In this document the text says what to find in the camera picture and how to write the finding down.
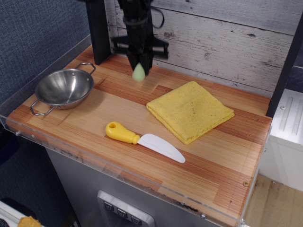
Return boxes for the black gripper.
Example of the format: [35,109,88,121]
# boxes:
[111,20,169,76]

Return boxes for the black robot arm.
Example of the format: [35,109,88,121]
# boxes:
[111,0,169,76]

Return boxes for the folded yellow cloth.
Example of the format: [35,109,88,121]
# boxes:
[146,81,234,145]

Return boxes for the silver toy fridge cabinet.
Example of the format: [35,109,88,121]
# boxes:
[46,149,216,227]

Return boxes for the silver dispenser panel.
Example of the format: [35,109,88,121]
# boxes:
[97,190,155,227]

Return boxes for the white ribbed appliance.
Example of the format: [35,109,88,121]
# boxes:
[259,89,303,191]

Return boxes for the yellow object bottom left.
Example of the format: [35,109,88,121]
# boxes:
[18,216,42,227]

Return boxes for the black left post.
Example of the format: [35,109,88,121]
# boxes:
[85,0,111,65]

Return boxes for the black post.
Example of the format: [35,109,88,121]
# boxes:
[85,0,111,65]
[266,15,303,118]

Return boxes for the steel bowl with handles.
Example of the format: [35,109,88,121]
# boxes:
[30,62,96,116]

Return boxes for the yellow handled toy knife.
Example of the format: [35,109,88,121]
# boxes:
[105,122,186,164]

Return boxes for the black right post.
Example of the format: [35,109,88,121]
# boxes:
[266,15,303,118]

